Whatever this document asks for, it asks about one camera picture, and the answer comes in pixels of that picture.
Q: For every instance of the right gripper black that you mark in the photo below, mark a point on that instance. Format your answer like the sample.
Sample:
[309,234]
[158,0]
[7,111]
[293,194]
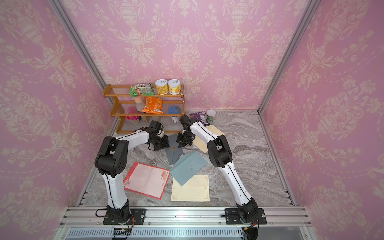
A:
[181,142]

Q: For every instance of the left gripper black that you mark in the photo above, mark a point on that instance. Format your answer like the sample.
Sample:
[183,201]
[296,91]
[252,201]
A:
[165,145]

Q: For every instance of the dark grey envelope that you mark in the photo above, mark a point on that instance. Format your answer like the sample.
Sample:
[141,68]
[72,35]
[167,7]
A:
[173,152]

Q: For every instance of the teal blue envelope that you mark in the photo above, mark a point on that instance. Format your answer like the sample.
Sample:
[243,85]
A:
[187,166]

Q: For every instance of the cream yellow letter paper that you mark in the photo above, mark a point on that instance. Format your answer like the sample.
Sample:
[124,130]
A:
[194,190]

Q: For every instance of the cream envelope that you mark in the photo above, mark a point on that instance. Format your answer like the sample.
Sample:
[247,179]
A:
[214,130]

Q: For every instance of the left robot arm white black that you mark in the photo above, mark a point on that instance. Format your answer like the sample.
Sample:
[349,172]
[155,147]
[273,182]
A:
[111,161]

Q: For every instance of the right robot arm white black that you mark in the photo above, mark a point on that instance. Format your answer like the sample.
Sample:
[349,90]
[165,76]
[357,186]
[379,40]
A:
[221,157]

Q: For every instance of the purple snack bag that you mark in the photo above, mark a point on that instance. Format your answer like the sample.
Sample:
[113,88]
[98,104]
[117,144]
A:
[201,116]

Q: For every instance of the blue lid cup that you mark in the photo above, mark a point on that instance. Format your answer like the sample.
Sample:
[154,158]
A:
[175,110]

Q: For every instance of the green instant noodle cup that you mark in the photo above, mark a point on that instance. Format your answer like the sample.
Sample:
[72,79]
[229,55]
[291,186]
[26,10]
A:
[211,115]

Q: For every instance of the wooden three-tier shelf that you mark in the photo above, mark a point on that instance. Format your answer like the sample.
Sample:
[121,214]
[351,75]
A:
[122,101]

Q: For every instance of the orange snack bag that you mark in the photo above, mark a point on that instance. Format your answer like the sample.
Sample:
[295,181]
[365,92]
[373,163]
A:
[153,106]

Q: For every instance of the pink item on shelf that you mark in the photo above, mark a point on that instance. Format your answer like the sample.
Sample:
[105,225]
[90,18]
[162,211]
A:
[133,114]

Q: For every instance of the beige bottle on shelf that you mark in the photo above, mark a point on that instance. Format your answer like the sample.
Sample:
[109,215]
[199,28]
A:
[140,103]

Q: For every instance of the right yellow can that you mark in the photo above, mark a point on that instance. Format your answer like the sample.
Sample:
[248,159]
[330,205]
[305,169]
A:
[174,86]

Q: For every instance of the yellow can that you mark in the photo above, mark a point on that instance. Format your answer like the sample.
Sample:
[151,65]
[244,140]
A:
[162,86]
[174,86]

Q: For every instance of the green snack bag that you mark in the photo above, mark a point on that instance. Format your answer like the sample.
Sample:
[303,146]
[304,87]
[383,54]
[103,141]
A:
[141,90]

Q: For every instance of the left yellow can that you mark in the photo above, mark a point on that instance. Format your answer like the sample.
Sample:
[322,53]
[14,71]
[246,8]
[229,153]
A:
[162,86]

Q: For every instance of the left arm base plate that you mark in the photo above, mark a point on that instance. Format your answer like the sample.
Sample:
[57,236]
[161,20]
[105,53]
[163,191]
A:
[133,216]

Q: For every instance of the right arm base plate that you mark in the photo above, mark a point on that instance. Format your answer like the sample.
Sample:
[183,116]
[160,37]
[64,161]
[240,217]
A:
[235,217]

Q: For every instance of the aluminium front rail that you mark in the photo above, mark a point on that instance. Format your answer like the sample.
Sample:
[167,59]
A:
[287,216]

